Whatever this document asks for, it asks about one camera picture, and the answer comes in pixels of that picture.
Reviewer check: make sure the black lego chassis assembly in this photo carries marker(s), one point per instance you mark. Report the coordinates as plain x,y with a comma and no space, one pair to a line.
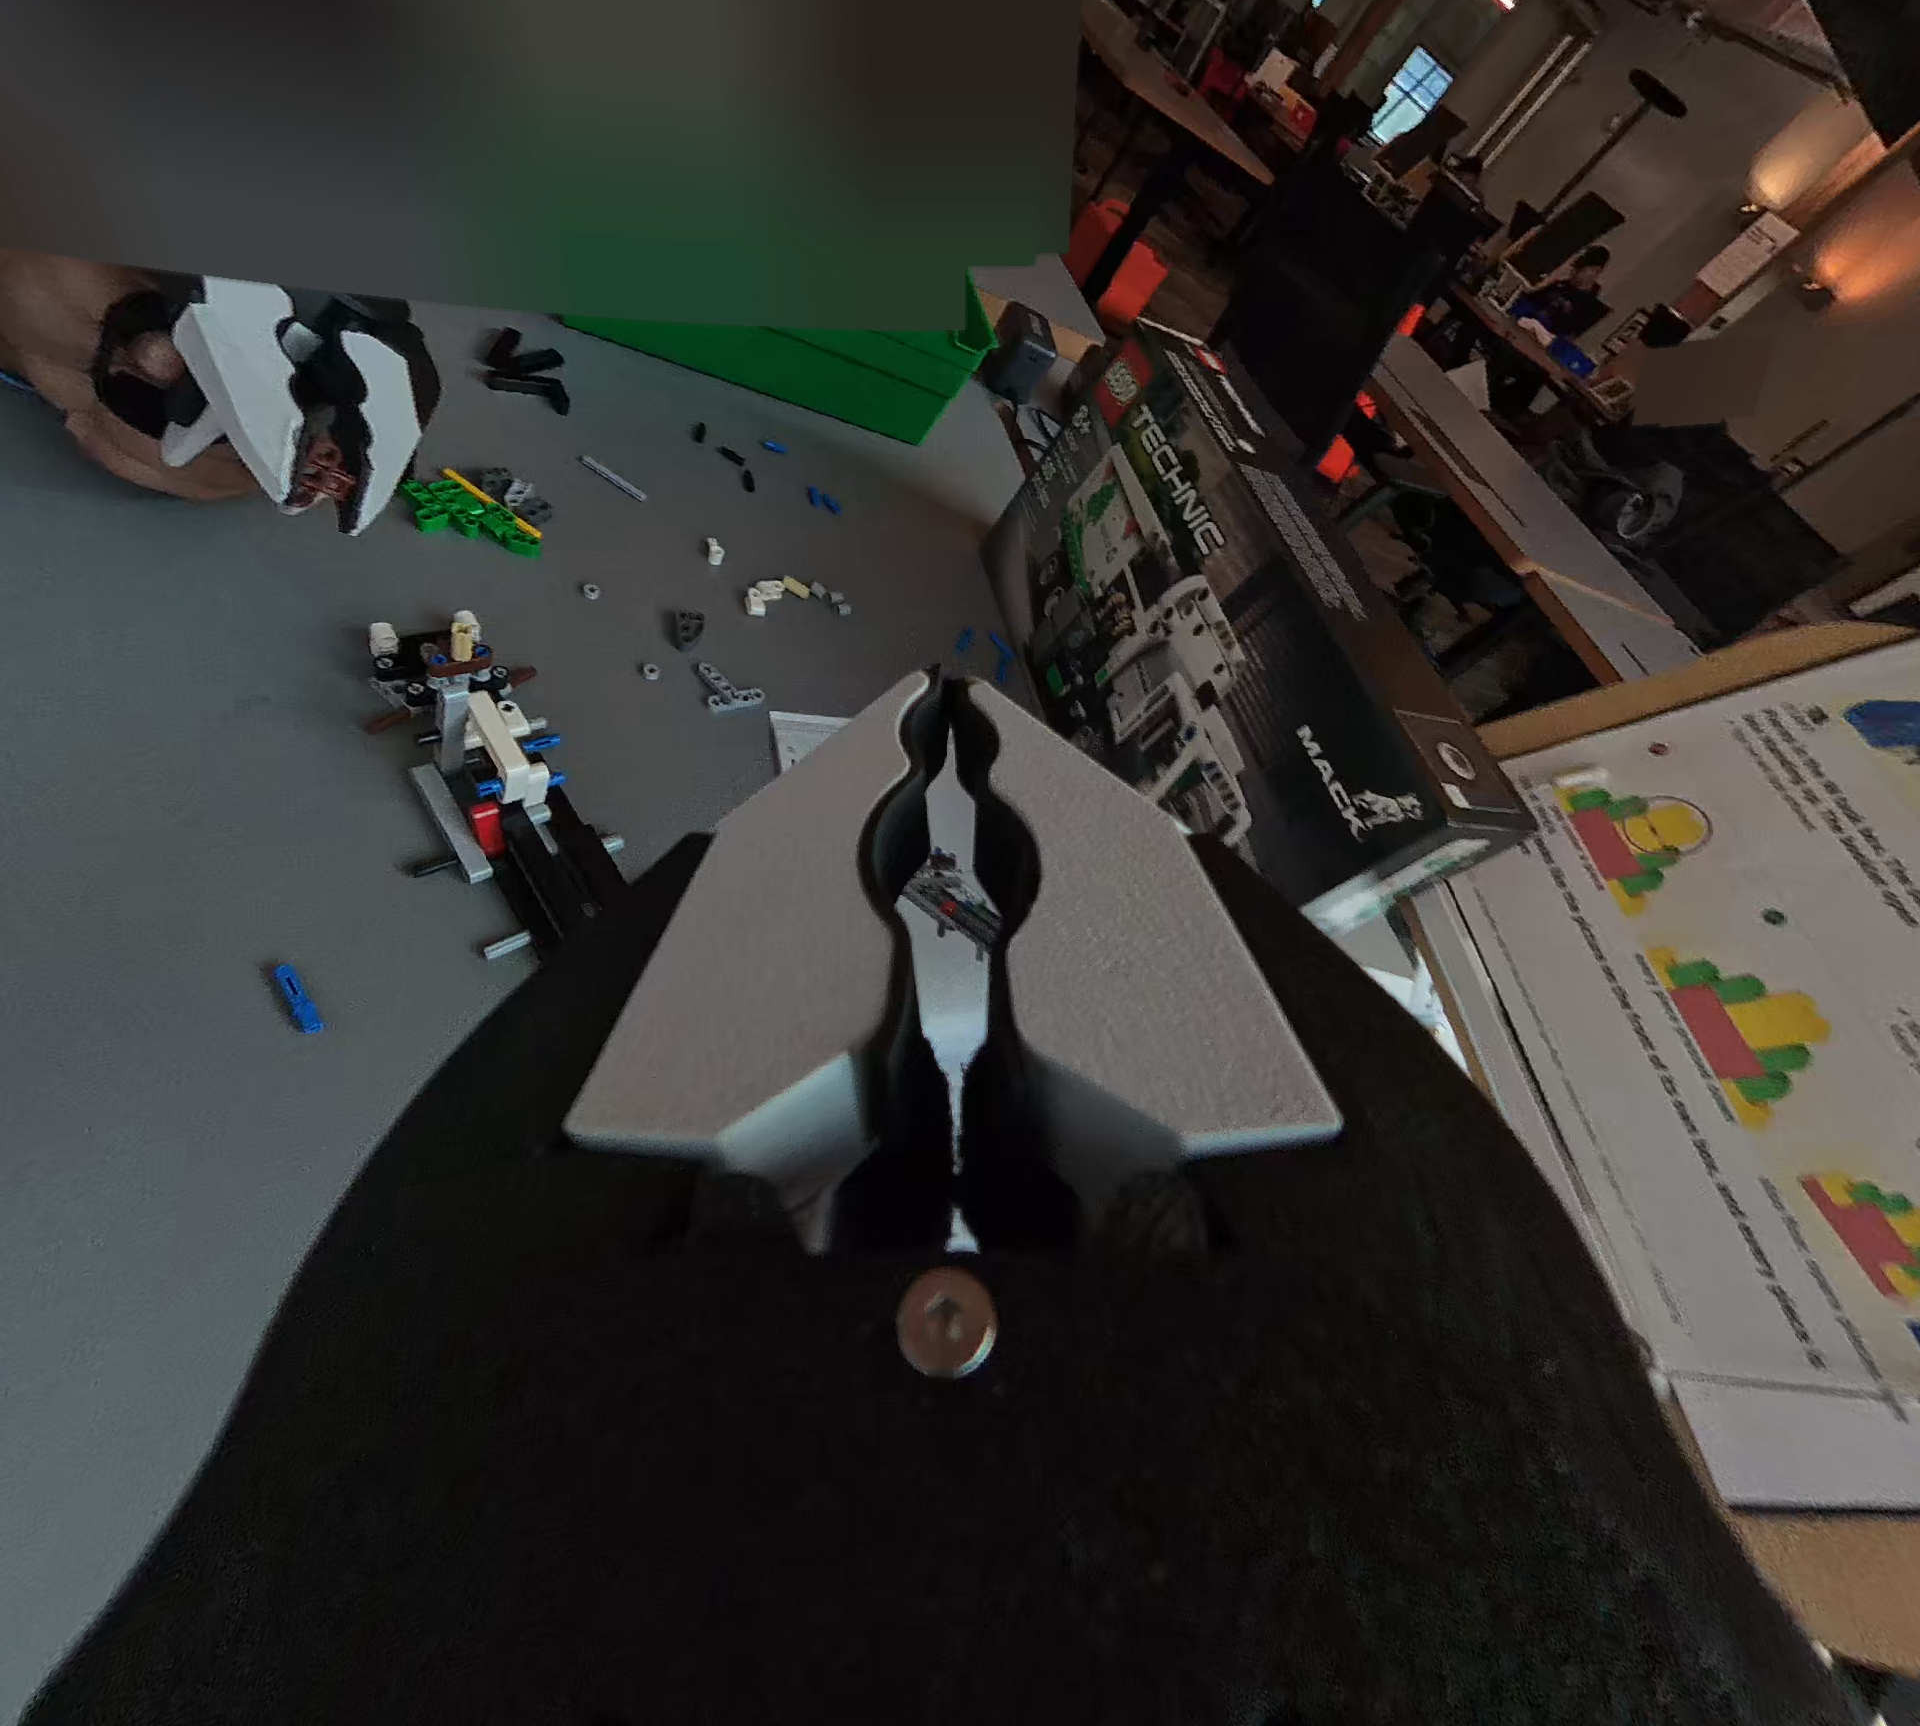
501,767

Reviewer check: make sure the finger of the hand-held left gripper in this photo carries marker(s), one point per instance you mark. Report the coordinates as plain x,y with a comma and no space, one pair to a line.
397,405
246,385

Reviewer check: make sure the long blue lego pin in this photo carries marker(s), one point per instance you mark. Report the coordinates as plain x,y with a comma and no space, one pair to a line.
297,998

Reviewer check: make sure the grey angled lego beam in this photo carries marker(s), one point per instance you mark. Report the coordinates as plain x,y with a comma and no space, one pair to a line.
722,689

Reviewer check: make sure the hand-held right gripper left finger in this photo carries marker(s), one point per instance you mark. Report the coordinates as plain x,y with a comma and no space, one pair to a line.
751,994

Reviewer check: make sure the orange chair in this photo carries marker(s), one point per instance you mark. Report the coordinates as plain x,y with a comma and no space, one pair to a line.
1341,457
1128,257

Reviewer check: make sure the grey lego axle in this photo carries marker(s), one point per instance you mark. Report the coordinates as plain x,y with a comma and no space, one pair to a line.
609,479

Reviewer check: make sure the green lego beam cluster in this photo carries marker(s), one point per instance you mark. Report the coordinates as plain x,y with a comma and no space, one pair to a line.
474,505

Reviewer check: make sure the grey power adapter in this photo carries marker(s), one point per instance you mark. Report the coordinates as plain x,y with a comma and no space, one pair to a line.
1024,346

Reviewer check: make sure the lego instruction booklet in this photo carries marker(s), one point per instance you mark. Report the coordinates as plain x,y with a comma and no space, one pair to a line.
812,736

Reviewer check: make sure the printed paper sheet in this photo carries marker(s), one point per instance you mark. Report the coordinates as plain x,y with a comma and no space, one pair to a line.
1728,1155

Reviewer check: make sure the green plastic bin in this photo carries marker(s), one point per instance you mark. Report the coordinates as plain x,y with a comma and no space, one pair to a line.
843,385

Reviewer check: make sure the small brown lego piece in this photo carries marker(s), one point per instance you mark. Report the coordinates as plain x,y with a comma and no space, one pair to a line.
323,482

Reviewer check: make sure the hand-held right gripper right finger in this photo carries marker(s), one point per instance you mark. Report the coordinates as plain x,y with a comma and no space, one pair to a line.
1155,994

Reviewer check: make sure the dark lego set box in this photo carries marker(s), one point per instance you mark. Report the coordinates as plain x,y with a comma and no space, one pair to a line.
1278,587

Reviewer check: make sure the black lego beams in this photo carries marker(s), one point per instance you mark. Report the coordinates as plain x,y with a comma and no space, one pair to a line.
523,368

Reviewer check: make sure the person's left hand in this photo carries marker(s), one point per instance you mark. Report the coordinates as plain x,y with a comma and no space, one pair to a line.
47,324

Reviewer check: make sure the dark grey lego piece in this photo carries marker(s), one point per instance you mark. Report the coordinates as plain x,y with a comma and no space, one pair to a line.
686,629

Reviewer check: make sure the black floor lamp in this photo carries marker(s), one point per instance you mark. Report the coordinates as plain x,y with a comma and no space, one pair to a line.
1656,92

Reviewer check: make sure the long grey table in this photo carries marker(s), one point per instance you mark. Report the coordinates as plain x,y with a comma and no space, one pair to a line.
1501,482

